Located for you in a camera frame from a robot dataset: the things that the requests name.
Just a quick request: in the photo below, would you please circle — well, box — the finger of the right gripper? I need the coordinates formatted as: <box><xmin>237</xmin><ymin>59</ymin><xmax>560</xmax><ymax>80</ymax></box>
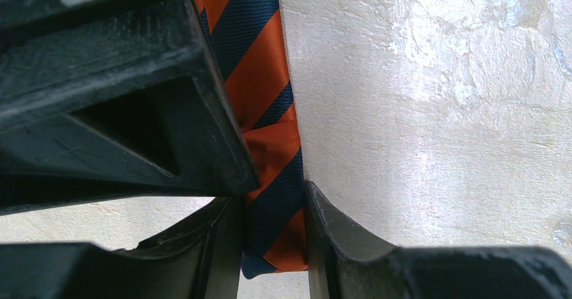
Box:
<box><xmin>1</xmin><ymin>0</ymin><xmax>259</xmax><ymax>215</ymax></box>

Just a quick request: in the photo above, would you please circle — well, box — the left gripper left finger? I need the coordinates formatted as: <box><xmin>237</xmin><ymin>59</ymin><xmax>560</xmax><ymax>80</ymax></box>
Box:
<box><xmin>1</xmin><ymin>198</ymin><xmax>243</xmax><ymax>298</ymax></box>

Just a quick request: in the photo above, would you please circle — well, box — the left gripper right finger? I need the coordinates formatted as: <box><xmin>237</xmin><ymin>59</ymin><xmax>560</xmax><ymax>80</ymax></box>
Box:
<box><xmin>305</xmin><ymin>182</ymin><xmax>571</xmax><ymax>298</ymax></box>

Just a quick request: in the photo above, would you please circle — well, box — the orange navy striped tie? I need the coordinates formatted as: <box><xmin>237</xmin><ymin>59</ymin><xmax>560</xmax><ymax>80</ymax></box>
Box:
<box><xmin>194</xmin><ymin>0</ymin><xmax>307</xmax><ymax>279</ymax></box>

